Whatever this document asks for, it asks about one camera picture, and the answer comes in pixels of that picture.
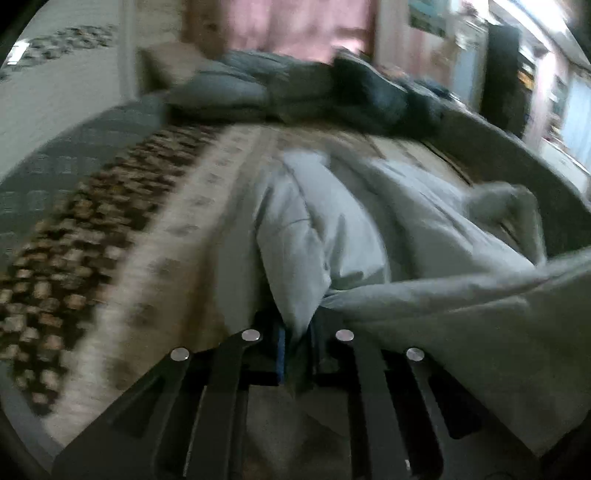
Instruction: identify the light grey padded jacket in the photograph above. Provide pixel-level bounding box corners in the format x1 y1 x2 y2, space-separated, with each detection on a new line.
214 148 590 454

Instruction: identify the patterned beige bed sheet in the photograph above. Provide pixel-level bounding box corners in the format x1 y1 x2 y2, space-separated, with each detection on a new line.
1 124 470 479

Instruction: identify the grey patterned blanket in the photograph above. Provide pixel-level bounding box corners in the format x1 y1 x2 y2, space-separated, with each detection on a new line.
1 95 590 264

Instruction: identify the white low cabinet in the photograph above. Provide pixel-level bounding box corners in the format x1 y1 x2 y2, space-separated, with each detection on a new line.
540 139 590 198

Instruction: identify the dark navy folded quilt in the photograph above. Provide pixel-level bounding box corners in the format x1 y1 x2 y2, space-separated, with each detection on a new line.
331 50 453 139

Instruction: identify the blue striped curtain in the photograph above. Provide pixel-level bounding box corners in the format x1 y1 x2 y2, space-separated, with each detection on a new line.
560 74 591 170

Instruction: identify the blue grey folded quilt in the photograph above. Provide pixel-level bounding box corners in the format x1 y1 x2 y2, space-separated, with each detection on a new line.
167 50 332 123

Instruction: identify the black door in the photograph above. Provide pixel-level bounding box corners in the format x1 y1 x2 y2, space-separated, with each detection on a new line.
480 24 530 138

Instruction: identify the beige pillow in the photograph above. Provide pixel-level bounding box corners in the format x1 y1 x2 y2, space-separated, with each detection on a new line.
138 41 211 93

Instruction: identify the white framed mirror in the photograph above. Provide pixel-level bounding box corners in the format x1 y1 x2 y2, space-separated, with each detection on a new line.
451 15 488 112

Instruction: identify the white wardrobe panel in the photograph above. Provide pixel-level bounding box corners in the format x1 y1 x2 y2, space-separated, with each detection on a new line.
1 1 138 177

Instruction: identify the pink curtain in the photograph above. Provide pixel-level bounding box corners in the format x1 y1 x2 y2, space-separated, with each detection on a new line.
223 0 377 63

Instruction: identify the framed wall picture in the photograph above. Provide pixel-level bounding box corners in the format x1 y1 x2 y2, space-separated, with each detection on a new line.
408 0 450 37

